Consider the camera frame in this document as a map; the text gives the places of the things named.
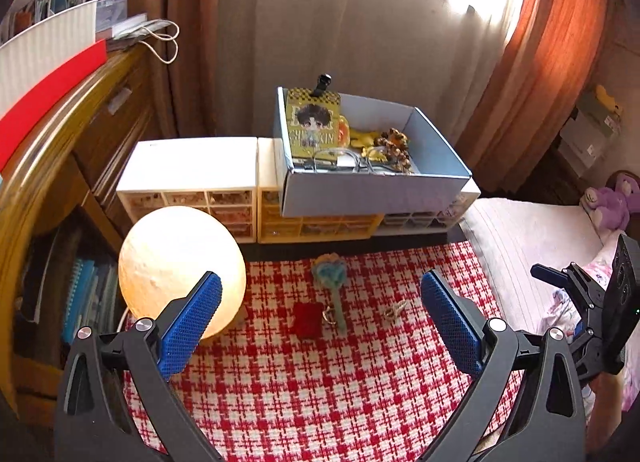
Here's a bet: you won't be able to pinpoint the brown wooden bead bracelet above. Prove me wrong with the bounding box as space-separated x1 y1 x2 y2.
374 127 416 174

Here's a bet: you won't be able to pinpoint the grey frame eyeglasses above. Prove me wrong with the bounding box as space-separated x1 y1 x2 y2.
299 147 401 175

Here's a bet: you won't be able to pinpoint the yellow plush dog keychain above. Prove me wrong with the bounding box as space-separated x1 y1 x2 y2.
349 129 396 163

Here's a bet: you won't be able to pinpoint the yellow anime card badge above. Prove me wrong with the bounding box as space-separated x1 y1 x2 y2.
285 74 341 159

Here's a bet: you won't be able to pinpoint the white orange mushroom figurine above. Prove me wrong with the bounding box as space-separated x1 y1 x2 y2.
337 115 350 149

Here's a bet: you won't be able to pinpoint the floral bedsheet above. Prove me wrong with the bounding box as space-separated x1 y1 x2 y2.
530 233 639 409

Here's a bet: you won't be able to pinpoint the pink striped pillow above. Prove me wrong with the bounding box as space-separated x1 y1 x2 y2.
460 197 603 333

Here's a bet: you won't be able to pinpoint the purple plush toy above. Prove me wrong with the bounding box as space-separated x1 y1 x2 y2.
580 171 639 232

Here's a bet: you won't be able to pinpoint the blue spiral notebook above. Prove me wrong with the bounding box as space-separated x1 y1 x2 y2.
61 257 94 344

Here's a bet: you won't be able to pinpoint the round glowing moon lamp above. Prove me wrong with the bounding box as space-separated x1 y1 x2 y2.
118 206 247 339

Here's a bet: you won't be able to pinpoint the white drawer organizer right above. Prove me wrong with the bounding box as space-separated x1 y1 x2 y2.
374 179 480 237

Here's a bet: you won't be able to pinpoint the white drawer organizer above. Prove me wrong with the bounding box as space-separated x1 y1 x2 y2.
117 137 258 243
374 179 480 237

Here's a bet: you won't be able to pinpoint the orange brown curtain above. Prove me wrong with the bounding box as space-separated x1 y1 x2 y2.
456 0 608 192

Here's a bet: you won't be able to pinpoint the wooden headboard shelf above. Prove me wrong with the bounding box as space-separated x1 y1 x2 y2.
1 49 158 432

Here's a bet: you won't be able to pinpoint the red white houndstooth cloth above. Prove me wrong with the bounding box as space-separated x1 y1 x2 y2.
121 239 524 462

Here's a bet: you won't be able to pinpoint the yellow drawer organizer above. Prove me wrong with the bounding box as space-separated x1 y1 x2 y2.
256 138 383 244

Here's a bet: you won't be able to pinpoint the white drawer organizer left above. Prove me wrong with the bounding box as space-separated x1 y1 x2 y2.
117 137 258 243

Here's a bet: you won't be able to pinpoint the grey blue cardboard box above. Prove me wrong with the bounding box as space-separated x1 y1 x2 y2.
273 87 472 217

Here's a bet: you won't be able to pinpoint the white sheer curtain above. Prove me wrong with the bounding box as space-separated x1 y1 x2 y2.
214 0 547 143

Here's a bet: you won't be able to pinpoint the red flat box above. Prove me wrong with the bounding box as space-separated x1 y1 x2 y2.
0 39 107 168

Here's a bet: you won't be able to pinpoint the white corrugated box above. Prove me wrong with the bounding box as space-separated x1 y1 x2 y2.
0 0 98 117

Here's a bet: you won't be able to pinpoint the stack of books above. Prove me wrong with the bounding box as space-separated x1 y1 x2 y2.
1 0 171 44

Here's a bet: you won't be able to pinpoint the cardboard boxes by wall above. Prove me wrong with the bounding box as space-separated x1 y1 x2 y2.
558 84 623 178

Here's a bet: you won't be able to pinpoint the red velvet heart keychain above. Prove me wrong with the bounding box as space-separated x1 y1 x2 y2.
293 301 324 341

